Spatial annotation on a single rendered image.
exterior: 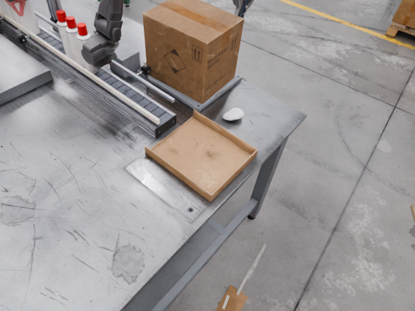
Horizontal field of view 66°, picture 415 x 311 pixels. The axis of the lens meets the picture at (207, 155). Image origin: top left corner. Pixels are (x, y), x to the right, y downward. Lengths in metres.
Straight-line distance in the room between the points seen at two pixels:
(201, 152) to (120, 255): 0.45
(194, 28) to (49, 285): 0.92
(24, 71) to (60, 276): 0.87
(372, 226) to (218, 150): 1.34
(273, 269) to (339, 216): 0.58
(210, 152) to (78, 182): 0.45
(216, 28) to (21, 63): 0.82
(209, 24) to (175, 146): 0.46
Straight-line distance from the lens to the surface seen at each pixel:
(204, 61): 1.19
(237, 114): 1.27
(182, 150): 1.16
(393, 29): 4.18
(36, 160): 1.22
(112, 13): 1.15
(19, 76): 1.51
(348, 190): 2.34
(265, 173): 1.61
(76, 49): 1.43
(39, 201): 1.12
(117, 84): 1.37
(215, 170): 1.11
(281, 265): 1.91
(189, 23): 1.26
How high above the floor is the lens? 1.71
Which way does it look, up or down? 50 degrees down
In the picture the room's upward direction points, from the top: 7 degrees clockwise
